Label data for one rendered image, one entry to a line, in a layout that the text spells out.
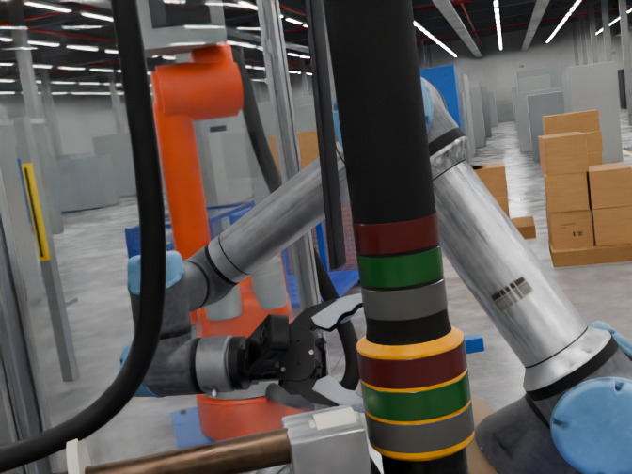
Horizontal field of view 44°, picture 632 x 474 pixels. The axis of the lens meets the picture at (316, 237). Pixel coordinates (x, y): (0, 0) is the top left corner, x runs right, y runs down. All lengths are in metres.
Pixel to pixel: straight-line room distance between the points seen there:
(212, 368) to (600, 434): 0.47
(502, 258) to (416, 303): 0.60
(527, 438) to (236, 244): 0.47
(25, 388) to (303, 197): 0.45
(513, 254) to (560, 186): 6.93
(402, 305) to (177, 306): 0.77
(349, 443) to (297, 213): 0.79
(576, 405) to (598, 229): 7.05
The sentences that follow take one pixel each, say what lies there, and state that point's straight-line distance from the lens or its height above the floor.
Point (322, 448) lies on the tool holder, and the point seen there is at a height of 1.55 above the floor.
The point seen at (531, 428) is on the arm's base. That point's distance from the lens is 1.07.
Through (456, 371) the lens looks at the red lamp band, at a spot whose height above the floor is 1.57.
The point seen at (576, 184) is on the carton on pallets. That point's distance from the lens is 7.83.
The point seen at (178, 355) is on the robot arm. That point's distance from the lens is 1.05.
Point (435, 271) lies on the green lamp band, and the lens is 0.30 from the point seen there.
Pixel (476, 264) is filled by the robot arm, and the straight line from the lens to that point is 0.89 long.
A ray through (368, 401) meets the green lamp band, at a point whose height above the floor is 1.56.
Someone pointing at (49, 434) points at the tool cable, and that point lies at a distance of 0.32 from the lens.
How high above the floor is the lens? 1.67
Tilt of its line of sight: 8 degrees down
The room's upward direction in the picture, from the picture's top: 8 degrees counter-clockwise
